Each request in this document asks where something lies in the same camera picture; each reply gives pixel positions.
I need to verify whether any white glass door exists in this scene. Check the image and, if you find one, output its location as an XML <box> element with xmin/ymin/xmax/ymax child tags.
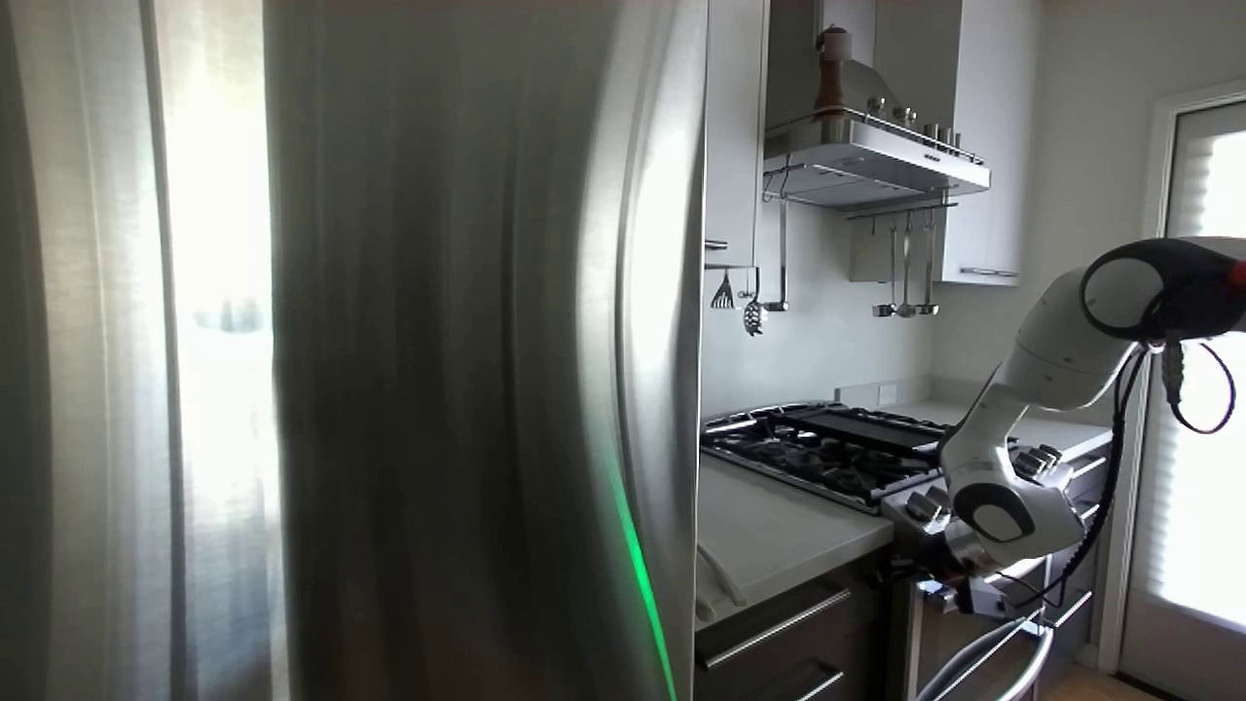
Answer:
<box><xmin>1122</xmin><ymin>83</ymin><xmax>1246</xmax><ymax>701</ymax></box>

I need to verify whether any white tall upper cabinet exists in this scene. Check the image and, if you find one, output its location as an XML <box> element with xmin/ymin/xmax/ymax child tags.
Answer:
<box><xmin>937</xmin><ymin>0</ymin><xmax>1042</xmax><ymax>287</ymax></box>

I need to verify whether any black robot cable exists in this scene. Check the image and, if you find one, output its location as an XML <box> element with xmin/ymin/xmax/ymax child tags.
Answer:
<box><xmin>1005</xmin><ymin>339</ymin><xmax>1239</xmax><ymax>621</ymax></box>

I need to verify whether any hanging steel ladle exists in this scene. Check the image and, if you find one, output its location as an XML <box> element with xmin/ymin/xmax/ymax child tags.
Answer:
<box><xmin>915</xmin><ymin>215</ymin><xmax>946</xmax><ymax>322</ymax></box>
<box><xmin>891</xmin><ymin>215</ymin><xmax>920</xmax><ymax>322</ymax></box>
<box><xmin>869</xmin><ymin>215</ymin><xmax>895</xmax><ymax>322</ymax></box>

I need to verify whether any dark grey wooden utensil drawer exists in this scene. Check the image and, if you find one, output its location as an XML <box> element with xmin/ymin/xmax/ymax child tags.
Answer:
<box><xmin>698</xmin><ymin>575</ymin><xmax>877</xmax><ymax>675</ymax></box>

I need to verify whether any brown wooden pepper mill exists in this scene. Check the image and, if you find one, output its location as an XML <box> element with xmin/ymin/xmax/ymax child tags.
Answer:
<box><xmin>809</xmin><ymin>24</ymin><xmax>854</xmax><ymax>118</ymax></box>

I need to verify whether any hanging metal utensil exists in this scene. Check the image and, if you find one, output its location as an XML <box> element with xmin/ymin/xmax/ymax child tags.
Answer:
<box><xmin>737</xmin><ymin>265</ymin><xmax>772</xmax><ymax>344</ymax></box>

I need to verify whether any dark grey cabinet drawer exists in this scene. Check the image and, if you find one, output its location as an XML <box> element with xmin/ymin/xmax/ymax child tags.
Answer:
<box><xmin>698</xmin><ymin>647</ymin><xmax>889</xmax><ymax>701</ymax></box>

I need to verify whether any stainless steel range hood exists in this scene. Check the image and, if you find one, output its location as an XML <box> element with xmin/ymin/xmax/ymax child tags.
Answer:
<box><xmin>759</xmin><ymin>0</ymin><xmax>992</xmax><ymax>211</ymax></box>

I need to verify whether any black cast iron griddle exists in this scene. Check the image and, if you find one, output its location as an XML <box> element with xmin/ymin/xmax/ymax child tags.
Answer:
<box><xmin>773</xmin><ymin>400</ymin><xmax>957</xmax><ymax>460</ymax></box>

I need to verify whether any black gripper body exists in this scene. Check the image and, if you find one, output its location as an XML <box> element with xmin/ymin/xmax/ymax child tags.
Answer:
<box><xmin>952</xmin><ymin>570</ymin><xmax>1042</xmax><ymax>623</ymax></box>

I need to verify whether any stainless steel gas range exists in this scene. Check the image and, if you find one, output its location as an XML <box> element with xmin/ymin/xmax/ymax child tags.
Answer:
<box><xmin>698</xmin><ymin>400</ymin><xmax>1122</xmax><ymax>701</ymax></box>

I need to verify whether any stainless steel refrigerator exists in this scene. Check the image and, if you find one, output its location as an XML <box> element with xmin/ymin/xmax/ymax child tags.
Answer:
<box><xmin>0</xmin><ymin>0</ymin><xmax>713</xmax><ymax>701</ymax></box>

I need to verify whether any steel oven door handle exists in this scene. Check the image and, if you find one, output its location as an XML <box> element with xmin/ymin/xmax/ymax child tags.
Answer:
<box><xmin>912</xmin><ymin>610</ymin><xmax>1061</xmax><ymax>701</ymax></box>

